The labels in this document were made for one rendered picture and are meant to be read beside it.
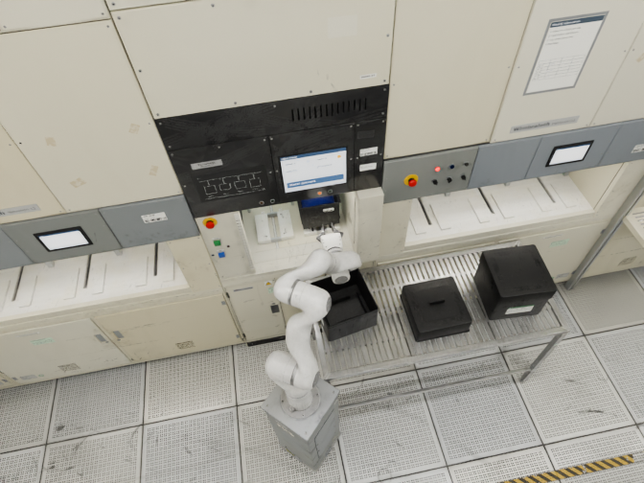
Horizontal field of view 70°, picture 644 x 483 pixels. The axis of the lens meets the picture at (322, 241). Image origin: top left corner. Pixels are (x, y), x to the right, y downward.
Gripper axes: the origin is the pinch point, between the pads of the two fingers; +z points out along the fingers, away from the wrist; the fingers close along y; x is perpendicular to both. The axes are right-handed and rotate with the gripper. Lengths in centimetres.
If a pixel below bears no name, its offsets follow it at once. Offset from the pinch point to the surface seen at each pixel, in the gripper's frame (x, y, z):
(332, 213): -14.9, 6.3, 21.6
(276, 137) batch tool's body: 60, -18, 2
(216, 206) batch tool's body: 27, -50, 2
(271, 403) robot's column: -43, -43, -66
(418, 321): -33, 37, -44
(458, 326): -34, 56, -50
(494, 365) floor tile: -119, 100, -46
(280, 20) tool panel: 106, -11, 2
